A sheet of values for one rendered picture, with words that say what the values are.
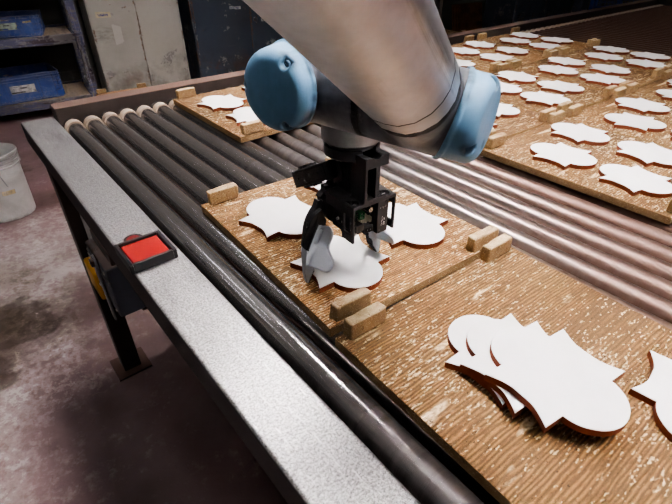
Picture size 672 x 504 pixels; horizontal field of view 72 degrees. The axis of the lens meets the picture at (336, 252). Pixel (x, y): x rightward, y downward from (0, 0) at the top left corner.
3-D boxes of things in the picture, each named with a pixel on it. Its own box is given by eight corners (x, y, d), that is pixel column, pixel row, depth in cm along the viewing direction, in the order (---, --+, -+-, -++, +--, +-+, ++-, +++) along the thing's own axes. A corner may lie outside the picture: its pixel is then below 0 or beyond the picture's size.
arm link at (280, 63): (342, 62, 36) (401, 38, 44) (231, 38, 40) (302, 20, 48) (337, 155, 41) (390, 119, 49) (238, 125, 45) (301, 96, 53)
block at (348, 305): (336, 325, 60) (336, 309, 58) (328, 317, 61) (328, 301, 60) (372, 307, 63) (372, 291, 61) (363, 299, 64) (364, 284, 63)
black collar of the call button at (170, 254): (132, 275, 72) (129, 266, 71) (116, 253, 77) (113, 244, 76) (178, 257, 76) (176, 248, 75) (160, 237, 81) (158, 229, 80)
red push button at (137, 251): (135, 270, 73) (133, 263, 72) (122, 253, 77) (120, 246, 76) (172, 256, 76) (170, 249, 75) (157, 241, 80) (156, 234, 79)
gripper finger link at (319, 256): (310, 298, 62) (339, 236, 60) (287, 275, 66) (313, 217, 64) (326, 299, 64) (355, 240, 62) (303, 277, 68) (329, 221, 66)
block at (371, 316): (351, 342, 57) (351, 326, 56) (341, 334, 59) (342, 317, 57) (386, 322, 60) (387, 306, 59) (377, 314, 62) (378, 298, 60)
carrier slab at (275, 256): (330, 338, 60) (329, 329, 59) (202, 211, 87) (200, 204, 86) (500, 248, 77) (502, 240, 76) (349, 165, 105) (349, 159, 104)
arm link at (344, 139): (308, 104, 56) (361, 92, 60) (309, 140, 59) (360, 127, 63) (346, 121, 51) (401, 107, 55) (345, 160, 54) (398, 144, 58)
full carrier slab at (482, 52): (505, 72, 174) (508, 60, 171) (421, 54, 199) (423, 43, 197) (553, 59, 192) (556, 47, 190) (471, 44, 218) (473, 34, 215)
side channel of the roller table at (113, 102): (65, 142, 134) (54, 109, 129) (60, 136, 138) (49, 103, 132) (654, 13, 344) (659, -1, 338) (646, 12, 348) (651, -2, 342)
